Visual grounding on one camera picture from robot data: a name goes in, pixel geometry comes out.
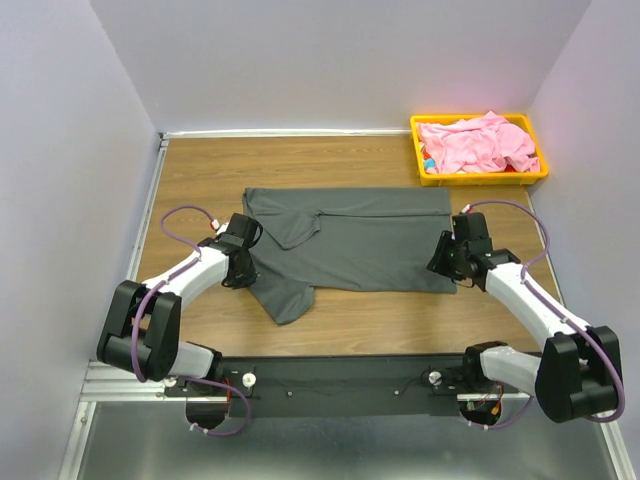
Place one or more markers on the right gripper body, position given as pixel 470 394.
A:
pixel 461 253

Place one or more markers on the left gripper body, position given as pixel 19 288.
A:
pixel 247 276

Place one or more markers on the grey t shirt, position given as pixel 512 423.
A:
pixel 356 239

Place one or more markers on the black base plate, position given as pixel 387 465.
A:
pixel 340 386

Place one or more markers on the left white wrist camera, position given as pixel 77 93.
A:
pixel 218 227

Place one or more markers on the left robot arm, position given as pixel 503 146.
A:
pixel 142 327

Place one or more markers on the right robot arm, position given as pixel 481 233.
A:
pixel 578 374

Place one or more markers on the pink t shirt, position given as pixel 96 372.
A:
pixel 482 145

